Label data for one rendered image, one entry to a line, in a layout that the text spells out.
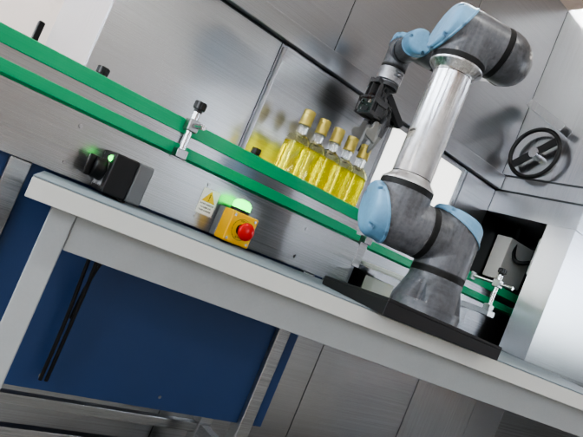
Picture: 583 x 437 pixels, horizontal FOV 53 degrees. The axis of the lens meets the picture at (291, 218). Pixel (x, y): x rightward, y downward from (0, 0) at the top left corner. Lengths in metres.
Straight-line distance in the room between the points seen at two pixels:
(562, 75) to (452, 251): 1.48
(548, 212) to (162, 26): 1.51
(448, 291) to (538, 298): 1.05
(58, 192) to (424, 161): 0.70
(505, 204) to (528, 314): 0.46
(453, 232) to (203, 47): 0.82
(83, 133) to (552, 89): 1.90
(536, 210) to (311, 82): 1.05
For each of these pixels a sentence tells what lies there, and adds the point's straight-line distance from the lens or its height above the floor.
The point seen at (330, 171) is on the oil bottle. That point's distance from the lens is 1.64.
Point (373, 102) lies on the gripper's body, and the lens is 1.71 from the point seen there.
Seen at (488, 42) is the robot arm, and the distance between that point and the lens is 1.32.
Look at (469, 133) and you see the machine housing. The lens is 2.32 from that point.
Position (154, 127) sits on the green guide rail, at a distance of 1.27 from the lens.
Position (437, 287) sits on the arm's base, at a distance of 1.22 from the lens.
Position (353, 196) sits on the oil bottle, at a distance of 1.71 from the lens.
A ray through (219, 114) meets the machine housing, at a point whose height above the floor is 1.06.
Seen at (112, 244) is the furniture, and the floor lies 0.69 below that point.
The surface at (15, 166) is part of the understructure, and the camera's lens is 1.19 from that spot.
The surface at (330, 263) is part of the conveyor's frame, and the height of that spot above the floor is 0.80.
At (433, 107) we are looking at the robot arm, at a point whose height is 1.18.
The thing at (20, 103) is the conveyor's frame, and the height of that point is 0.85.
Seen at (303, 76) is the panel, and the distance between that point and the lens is 1.75.
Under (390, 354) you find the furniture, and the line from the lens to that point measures 1.20.
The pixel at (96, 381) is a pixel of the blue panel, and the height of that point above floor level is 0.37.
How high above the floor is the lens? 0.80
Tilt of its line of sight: 3 degrees up
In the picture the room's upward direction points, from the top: 23 degrees clockwise
